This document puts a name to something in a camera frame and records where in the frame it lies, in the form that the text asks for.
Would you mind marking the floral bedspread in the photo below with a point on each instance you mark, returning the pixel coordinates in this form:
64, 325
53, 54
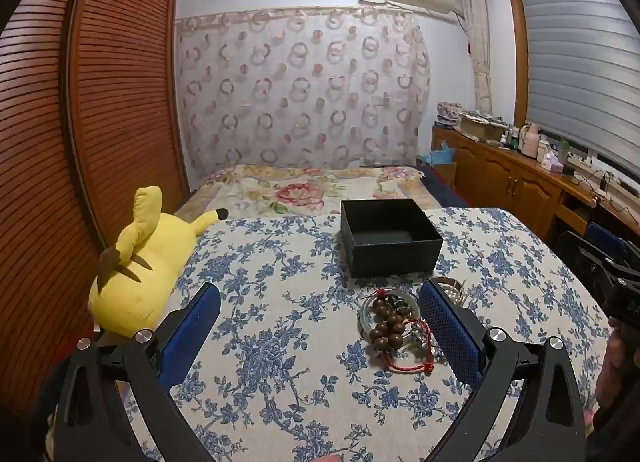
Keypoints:
280, 192

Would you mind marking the yellow plush toy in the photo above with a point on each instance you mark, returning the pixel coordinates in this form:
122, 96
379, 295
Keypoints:
145, 267

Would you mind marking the pink tissue pack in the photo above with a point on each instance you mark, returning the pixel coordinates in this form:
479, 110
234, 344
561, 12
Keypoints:
552, 163

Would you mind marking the black box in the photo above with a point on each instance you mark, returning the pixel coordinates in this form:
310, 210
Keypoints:
395, 254

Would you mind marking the dark blue blanket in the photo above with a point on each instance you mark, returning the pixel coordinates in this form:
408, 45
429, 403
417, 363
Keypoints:
442, 189

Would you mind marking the stack of patterned cloth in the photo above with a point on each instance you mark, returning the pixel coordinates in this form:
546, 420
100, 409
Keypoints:
448, 114

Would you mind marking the pink thermos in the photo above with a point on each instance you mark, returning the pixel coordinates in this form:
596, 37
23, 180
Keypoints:
530, 142

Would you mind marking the blue floral tablecloth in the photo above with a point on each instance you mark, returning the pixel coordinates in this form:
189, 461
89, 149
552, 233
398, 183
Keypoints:
300, 342

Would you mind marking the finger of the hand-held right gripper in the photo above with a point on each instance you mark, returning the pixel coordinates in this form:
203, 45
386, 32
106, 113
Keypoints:
580, 254
606, 242

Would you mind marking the grey window blind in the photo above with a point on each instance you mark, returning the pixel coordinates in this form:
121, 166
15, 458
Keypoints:
575, 67

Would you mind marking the wooden cabinet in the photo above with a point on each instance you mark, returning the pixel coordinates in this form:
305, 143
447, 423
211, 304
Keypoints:
500, 177

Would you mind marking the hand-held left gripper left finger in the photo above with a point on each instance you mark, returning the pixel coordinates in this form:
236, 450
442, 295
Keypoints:
192, 332

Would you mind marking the cardboard box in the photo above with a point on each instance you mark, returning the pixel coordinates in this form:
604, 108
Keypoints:
480, 127

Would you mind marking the person's right forearm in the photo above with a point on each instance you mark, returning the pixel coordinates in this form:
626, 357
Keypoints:
625, 437

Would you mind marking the wooden louvered wardrobe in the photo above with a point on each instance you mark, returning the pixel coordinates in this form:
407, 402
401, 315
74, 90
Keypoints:
115, 92

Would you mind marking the circle patterned curtain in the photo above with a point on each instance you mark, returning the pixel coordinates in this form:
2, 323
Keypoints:
300, 92

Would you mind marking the person's right hand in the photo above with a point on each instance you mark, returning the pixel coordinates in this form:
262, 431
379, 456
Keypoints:
611, 367

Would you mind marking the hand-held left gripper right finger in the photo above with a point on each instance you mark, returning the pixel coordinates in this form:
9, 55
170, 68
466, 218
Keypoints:
447, 332

